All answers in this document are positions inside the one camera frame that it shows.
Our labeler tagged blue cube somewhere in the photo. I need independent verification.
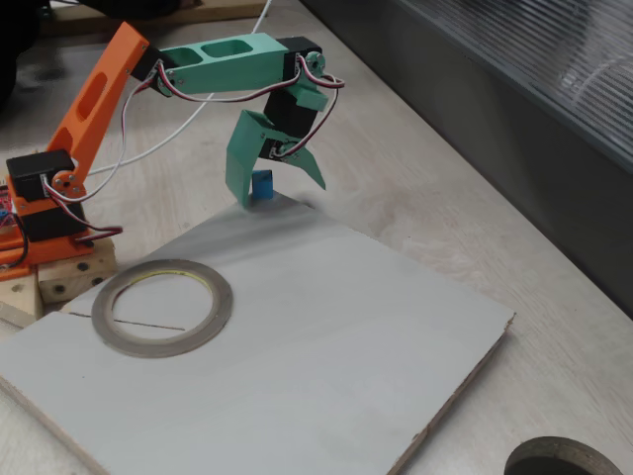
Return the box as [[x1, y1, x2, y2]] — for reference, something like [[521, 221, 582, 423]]
[[250, 169, 275, 201]]

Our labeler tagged light wooden strip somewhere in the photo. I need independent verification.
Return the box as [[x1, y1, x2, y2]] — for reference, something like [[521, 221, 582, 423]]
[[42, 2, 268, 36]]

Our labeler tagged white-faced plywood board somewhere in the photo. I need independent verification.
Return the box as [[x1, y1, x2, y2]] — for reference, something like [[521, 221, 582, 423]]
[[0, 197, 516, 475]]

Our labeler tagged frosted ribbed partition panel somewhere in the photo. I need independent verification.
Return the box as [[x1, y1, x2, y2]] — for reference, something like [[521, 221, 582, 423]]
[[301, 0, 633, 318]]

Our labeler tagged red controller circuit board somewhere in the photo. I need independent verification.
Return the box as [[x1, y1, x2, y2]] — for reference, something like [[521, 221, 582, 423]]
[[0, 182, 21, 229]]

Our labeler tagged white USB cable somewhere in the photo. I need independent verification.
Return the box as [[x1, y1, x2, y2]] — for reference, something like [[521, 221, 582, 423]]
[[88, 0, 272, 175]]

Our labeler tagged red white black servo wire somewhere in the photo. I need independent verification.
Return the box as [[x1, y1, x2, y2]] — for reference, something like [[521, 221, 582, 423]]
[[73, 225, 125, 247]]

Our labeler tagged grey ring of tape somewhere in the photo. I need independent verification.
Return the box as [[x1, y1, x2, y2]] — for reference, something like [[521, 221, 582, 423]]
[[91, 258, 233, 359]]

